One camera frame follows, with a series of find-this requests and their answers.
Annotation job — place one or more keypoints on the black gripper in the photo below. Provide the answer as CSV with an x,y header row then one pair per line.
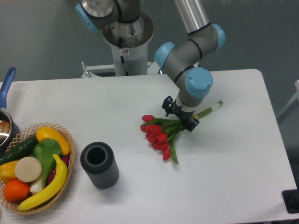
x,y
183,112

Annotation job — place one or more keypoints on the red tulip bouquet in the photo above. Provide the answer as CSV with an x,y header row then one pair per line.
x,y
162,134

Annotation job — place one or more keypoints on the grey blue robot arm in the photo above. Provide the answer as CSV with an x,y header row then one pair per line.
x,y
179,62

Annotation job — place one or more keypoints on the dark grey ribbed vase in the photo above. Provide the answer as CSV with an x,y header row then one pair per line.
x,y
98,161

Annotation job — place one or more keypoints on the purple red vegetable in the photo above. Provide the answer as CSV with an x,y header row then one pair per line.
x,y
51,176

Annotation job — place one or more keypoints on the yellow banana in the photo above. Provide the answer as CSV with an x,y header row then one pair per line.
x,y
51,190

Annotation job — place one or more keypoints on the black device at table edge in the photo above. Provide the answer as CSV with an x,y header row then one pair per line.
x,y
291,200

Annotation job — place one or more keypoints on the green bok choy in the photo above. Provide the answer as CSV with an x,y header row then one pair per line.
x,y
44,152

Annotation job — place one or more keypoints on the woven wicker basket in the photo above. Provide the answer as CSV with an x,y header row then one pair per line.
x,y
22,136

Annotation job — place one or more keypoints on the green cucumber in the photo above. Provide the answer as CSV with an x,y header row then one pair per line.
x,y
19,151

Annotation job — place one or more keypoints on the beige round disc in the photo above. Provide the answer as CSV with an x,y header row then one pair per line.
x,y
28,169

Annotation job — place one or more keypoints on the yellow bell pepper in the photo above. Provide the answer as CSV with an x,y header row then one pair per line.
x,y
7,172

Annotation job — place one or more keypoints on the orange fruit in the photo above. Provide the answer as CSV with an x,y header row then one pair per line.
x,y
16,190

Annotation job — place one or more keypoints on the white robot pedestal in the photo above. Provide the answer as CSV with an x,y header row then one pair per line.
x,y
129,46

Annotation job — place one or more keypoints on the white frame at right edge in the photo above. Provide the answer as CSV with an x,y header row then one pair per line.
x,y
291,104

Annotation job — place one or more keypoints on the blue handled saucepan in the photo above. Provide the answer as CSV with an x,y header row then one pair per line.
x,y
8,128

